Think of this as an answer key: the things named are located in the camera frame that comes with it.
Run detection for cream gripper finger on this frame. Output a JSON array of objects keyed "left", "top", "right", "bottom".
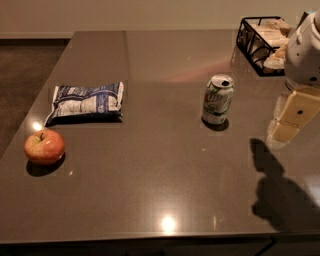
[
  {"left": 269, "top": 86, "right": 320, "bottom": 143},
  {"left": 273, "top": 93, "right": 289, "bottom": 120}
]

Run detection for red yellow apple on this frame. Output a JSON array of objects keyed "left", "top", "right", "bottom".
[{"left": 24, "top": 129, "right": 65, "bottom": 166}]

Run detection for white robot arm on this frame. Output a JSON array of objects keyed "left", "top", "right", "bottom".
[{"left": 268, "top": 10, "right": 320, "bottom": 143}]

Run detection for blue chip bag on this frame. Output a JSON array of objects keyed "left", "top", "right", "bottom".
[{"left": 45, "top": 82, "right": 124, "bottom": 127}]

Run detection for packets in basket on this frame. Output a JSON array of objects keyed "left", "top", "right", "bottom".
[{"left": 250, "top": 18, "right": 291, "bottom": 73}]

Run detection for green white soda can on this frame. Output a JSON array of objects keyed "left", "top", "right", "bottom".
[{"left": 202, "top": 74, "right": 235, "bottom": 125}]

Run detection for black wire basket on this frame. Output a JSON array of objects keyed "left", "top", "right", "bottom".
[{"left": 236, "top": 16, "right": 291, "bottom": 77}]

